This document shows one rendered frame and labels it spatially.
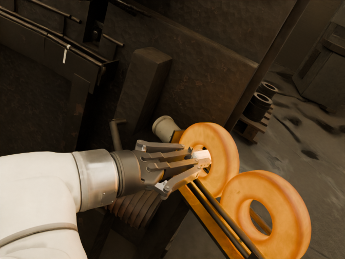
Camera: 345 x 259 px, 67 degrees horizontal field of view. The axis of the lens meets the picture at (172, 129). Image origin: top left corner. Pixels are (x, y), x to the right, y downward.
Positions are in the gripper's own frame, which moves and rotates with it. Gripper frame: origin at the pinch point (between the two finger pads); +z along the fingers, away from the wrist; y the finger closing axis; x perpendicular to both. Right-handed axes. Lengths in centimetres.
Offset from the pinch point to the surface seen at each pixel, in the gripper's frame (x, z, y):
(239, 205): 0.2, -1.2, 12.1
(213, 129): 6.7, -0.7, -0.9
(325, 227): -84, 135, 8
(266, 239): 0.3, -1.2, 18.7
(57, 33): 0, -18, -59
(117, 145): -12.5, -10.1, -19.6
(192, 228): -75, 40, -19
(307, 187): -86, 159, -22
